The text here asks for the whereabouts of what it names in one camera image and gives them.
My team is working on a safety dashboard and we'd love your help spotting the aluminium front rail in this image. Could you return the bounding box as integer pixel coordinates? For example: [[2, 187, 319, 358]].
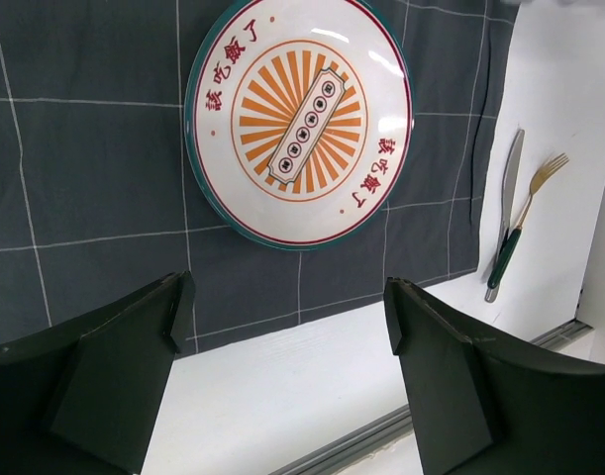
[[272, 319, 595, 475]]

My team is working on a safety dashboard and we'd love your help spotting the green handled gold fork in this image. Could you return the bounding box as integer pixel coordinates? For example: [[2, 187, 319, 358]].
[[487, 153, 569, 290]]

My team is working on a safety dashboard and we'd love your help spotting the dark checked cloth placemat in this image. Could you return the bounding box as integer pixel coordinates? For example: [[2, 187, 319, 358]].
[[0, 1, 518, 354]]

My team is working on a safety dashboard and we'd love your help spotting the striped handled knife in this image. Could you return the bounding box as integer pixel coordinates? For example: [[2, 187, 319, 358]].
[[484, 129, 525, 303]]

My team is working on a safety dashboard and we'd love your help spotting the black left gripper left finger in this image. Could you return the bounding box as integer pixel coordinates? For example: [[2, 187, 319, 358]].
[[0, 272, 195, 474]]

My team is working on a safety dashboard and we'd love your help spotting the orange sunburst patterned plate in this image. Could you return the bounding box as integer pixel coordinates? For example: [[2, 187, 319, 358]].
[[183, 1, 414, 250]]

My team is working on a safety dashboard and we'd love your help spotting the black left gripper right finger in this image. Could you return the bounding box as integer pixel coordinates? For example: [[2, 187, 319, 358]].
[[383, 278, 605, 474]]

